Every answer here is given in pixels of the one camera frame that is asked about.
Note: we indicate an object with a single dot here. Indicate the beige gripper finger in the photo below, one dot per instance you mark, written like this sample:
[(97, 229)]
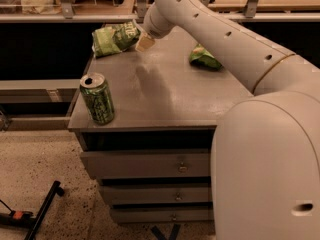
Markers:
[(144, 43)]

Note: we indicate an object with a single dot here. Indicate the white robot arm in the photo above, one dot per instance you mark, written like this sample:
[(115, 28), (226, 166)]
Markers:
[(265, 158)]

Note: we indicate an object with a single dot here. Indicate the middle grey drawer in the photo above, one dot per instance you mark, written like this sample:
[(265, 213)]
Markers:
[(155, 194)]

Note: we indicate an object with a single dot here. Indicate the bottom grey drawer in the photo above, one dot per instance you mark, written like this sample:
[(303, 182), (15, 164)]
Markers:
[(125, 216)]

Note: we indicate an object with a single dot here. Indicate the green soda can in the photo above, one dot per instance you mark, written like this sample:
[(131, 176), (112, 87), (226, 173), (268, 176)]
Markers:
[(96, 94)]

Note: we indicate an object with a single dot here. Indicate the grey drawer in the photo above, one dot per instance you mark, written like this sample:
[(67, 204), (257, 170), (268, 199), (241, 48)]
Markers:
[(155, 194), (141, 164), (125, 216)]

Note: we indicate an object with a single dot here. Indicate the black stand leg left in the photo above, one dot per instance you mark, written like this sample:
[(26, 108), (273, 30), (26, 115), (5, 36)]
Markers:
[(55, 189)]

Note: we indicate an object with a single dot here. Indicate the orange black tool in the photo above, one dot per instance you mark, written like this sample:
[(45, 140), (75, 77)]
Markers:
[(16, 218)]

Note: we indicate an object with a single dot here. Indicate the metal shelf rail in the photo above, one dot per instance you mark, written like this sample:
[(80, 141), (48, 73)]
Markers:
[(237, 17)]

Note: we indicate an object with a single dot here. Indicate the top grey drawer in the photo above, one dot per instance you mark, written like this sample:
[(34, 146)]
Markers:
[(141, 164)]

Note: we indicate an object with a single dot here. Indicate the grey drawer cabinet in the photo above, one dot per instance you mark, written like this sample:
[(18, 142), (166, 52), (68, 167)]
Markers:
[(161, 102)]

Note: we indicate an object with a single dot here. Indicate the green snack pouch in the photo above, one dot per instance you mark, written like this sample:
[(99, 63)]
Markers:
[(201, 57)]

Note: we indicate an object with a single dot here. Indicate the green jalapeno chip bag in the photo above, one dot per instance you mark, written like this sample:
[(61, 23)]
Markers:
[(114, 39)]

